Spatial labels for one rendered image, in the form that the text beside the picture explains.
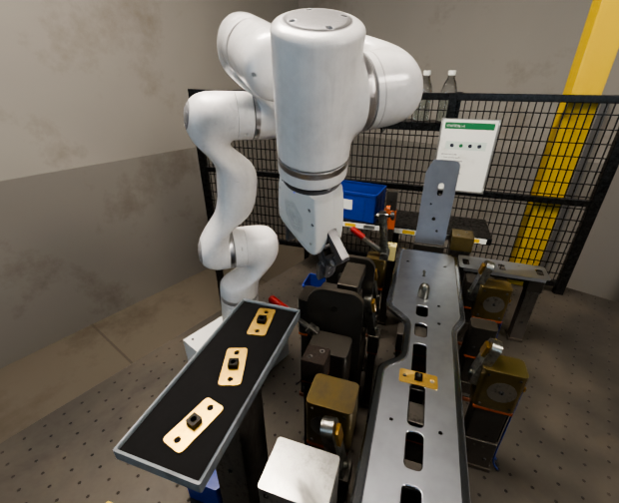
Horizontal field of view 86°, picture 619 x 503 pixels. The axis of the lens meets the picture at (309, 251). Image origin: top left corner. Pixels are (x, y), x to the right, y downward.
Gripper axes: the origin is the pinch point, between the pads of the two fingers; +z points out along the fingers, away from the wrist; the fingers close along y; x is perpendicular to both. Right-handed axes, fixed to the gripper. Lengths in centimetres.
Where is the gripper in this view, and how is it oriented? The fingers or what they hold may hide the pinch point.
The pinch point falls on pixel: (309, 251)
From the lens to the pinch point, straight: 53.1
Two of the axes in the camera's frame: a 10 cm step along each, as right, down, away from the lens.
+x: 8.4, -4.0, 3.6
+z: -0.2, 6.3, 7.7
